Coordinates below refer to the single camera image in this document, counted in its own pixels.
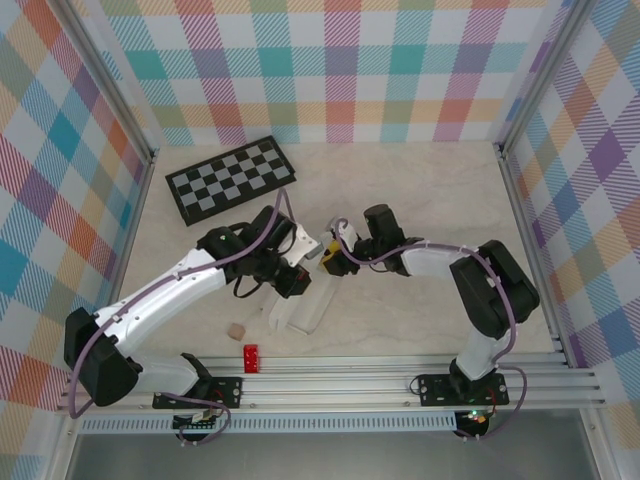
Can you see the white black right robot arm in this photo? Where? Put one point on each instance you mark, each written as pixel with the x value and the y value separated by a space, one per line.
pixel 480 295

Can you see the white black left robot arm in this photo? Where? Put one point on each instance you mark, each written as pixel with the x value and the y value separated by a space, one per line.
pixel 165 305

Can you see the red toy brick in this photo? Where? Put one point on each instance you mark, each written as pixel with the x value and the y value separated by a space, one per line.
pixel 251 358

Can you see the small electronics board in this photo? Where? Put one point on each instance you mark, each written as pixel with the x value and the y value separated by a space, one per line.
pixel 200 422

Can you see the white paper box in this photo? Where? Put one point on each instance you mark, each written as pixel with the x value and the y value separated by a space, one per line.
pixel 312 310

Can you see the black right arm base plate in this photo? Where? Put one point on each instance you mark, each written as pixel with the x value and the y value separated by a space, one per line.
pixel 435 390

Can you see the black grey chessboard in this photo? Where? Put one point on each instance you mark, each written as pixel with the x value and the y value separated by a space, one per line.
pixel 230 180

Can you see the aluminium corner post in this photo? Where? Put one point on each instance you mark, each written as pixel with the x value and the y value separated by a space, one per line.
pixel 542 75
pixel 106 77

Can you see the grey metal panel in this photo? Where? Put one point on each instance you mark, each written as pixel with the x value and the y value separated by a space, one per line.
pixel 325 457

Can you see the small wooden cube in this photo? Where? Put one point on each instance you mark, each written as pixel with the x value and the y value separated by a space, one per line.
pixel 237 332

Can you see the wide aluminium rail frame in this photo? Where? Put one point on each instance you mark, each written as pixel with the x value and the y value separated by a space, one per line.
pixel 325 385

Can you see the electronics board with green light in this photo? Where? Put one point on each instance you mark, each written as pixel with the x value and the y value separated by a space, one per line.
pixel 475 420

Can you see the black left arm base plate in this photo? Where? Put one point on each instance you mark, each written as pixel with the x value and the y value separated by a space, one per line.
pixel 230 392

